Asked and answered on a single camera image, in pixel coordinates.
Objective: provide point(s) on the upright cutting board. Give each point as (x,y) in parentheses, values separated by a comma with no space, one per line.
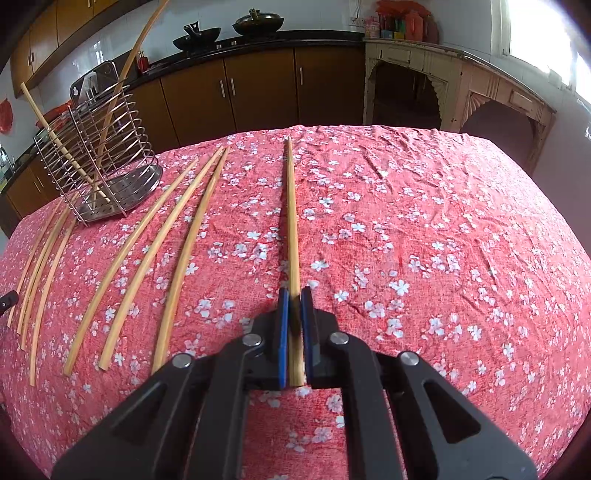
(92,78)

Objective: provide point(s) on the brown upper wall cabinet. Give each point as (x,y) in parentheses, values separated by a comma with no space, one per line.
(41,37)

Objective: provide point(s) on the black kitchen countertop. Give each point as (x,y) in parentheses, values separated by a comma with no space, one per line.
(286,40)

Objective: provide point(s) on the red plastic bag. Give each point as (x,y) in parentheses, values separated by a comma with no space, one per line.
(397,9)

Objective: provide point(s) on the red hanging wall bag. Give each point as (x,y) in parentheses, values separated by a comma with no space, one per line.
(4,117)

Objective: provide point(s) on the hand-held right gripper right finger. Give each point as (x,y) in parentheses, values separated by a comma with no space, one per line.
(307,337)

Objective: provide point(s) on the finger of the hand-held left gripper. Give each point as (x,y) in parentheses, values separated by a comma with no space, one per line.
(7,301)

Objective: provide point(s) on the brown base cabinets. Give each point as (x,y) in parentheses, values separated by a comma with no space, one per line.
(258,92)

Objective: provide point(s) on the cream wooden side table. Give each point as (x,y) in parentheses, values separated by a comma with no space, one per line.
(461,74)

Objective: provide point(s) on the red bottle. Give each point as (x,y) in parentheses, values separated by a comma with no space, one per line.
(142,64)

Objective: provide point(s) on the window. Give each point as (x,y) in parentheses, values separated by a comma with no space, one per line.
(545,32)

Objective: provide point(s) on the pink box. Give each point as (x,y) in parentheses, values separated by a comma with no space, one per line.
(371,28)

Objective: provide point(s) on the sink faucet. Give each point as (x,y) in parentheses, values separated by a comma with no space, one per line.
(4,161)

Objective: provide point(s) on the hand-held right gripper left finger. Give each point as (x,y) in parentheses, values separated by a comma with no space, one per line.
(283,337)

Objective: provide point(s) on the red floral tablecloth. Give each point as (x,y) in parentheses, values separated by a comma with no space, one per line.
(415,254)

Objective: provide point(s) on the black wok with lid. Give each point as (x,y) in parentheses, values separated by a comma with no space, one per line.
(258,25)

